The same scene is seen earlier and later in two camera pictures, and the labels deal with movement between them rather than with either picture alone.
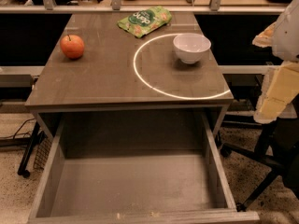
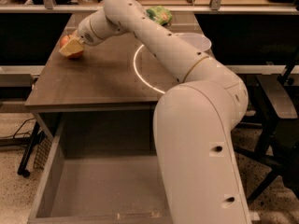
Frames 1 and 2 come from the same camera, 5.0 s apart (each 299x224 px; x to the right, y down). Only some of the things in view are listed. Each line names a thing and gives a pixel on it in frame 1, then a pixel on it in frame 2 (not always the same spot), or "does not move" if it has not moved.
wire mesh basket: (42, 153) does not move
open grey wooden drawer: (135, 167) does not move
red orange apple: (72, 46) does not move
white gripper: (288, 36) to (84, 34)
